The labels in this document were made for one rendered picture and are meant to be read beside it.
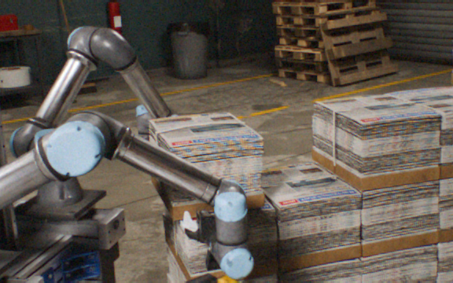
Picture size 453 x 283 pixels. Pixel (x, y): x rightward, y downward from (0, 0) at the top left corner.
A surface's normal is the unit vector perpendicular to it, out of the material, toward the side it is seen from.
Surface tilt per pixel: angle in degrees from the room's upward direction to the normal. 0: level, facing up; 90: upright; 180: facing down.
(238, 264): 90
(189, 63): 90
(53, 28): 90
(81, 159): 87
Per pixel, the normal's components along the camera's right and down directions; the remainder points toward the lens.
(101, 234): -0.29, 0.27
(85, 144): 0.11, 0.21
